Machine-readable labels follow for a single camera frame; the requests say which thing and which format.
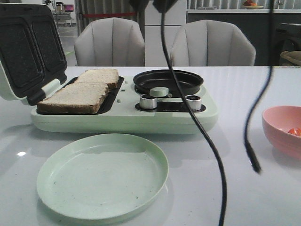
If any light green round plate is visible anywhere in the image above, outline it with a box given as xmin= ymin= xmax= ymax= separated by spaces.
xmin=37 ymin=134 xmax=169 ymax=224

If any bread slice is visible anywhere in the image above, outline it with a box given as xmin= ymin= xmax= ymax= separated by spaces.
xmin=75 ymin=69 xmax=119 ymax=89
xmin=37 ymin=82 xmax=109 ymax=114

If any dark kitchen counter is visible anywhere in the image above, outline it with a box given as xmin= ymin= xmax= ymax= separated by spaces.
xmin=187 ymin=9 xmax=301 ymax=66

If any left silver control knob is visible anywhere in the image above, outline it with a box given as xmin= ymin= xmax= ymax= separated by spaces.
xmin=139 ymin=94 xmax=157 ymax=110

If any beige cushion at right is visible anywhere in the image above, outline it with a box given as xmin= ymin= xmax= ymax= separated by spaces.
xmin=280 ymin=50 xmax=301 ymax=66

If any right silver control knob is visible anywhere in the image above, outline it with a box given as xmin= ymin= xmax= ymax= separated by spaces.
xmin=185 ymin=95 xmax=202 ymax=111

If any black round frying pan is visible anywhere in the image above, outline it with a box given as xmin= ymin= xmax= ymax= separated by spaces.
xmin=133 ymin=69 xmax=204 ymax=98

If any right grey upholstered chair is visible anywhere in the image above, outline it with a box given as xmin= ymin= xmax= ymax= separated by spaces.
xmin=170 ymin=20 xmax=256 ymax=66

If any green breakfast maker base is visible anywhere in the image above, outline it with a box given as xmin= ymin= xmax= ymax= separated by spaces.
xmin=30 ymin=75 xmax=219 ymax=135

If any fruit plate on counter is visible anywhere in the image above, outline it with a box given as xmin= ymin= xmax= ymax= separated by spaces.
xmin=242 ymin=0 xmax=264 ymax=9

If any grey upholstered chair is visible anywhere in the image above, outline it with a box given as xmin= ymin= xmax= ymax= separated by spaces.
xmin=74 ymin=17 xmax=145 ymax=66
xmin=170 ymin=20 xmax=256 ymax=66

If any pink bowl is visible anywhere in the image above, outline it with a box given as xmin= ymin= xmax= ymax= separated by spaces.
xmin=262 ymin=105 xmax=301 ymax=159

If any green breakfast maker lid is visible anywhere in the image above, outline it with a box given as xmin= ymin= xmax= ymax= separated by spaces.
xmin=0 ymin=3 xmax=67 ymax=105

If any black cable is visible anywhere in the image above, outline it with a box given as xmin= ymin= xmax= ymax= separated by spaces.
xmin=243 ymin=0 xmax=275 ymax=174
xmin=152 ymin=0 xmax=228 ymax=226

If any silver control knob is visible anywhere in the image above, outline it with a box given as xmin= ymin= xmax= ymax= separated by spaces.
xmin=139 ymin=94 xmax=157 ymax=110
xmin=185 ymin=95 xmax=202 ymax=111

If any orange shrimp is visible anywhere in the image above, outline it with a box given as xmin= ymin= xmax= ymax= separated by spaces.
xmin=288 ymin=128 xmax=301 ymax=137

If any left grey upholstered chair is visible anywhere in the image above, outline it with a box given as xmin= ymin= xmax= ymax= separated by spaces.
xmin=74 ymin=17 xmax=145 ymax=66

